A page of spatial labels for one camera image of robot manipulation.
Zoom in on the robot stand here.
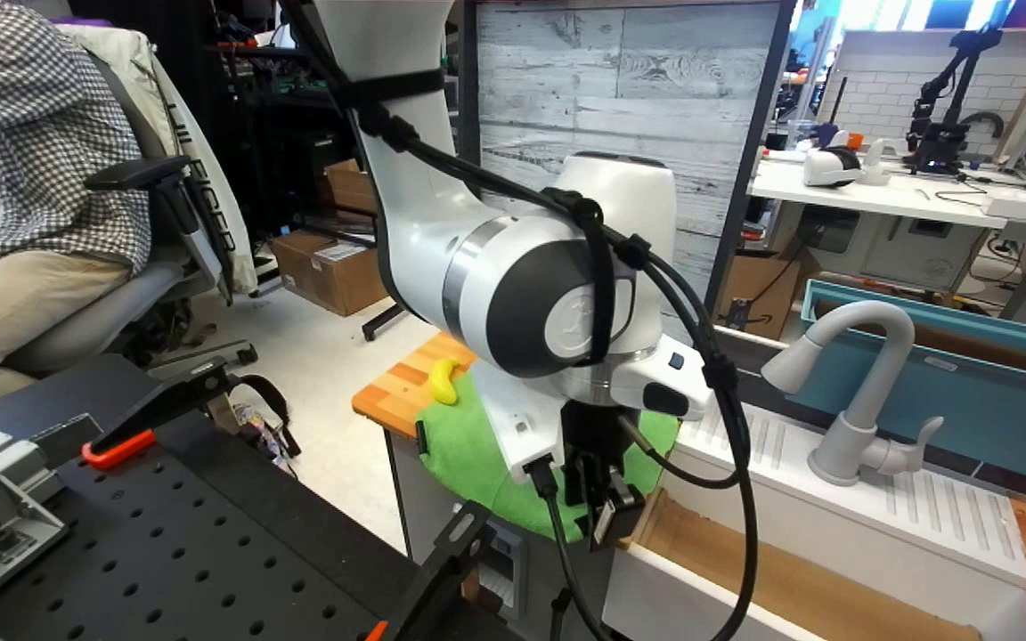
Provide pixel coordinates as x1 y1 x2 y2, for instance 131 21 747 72
0 354 518 641

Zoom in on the toy kitchen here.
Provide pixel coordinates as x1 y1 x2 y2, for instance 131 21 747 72
352 278 1026 641

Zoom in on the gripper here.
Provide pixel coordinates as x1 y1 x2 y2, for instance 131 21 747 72
562 401 648 551

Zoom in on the yellow toy banana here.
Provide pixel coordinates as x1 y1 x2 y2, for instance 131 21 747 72
427 358 462 407

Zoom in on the white table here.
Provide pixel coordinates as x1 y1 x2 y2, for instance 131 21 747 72
748 151 1026 243

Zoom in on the grey office chair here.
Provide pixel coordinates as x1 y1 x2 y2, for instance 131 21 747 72
0 45 261 379

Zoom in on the wood pattern backdrop board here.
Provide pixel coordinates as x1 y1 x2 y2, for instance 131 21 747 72
459 0 800 314

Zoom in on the green towel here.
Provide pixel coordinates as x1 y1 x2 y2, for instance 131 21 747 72
415 369 683 545

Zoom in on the black clamp with orange tip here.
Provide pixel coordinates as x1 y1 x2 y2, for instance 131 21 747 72
362 500 493 641
80 356 235 472

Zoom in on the toy kitchen sink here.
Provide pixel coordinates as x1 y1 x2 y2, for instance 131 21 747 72
627 488 988 641

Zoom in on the cardboard box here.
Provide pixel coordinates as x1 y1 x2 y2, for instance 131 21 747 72
716 253 804 342
270 229 390 318
321 158 380 220

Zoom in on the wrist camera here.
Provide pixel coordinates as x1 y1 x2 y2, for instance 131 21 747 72
471 361 568 487

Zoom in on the grey toy tap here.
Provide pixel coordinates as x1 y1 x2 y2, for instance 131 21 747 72
760 300 946 488

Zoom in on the person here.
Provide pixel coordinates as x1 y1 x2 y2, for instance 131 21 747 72
0 0 154 421

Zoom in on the white jacket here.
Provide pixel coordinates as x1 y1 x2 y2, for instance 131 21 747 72
57 22 259 296

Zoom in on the black equipment shelf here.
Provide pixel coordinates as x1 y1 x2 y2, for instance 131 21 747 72
207 0 373 246

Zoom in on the patterned bag with black strap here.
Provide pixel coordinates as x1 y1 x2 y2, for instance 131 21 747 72
226 372 302 480

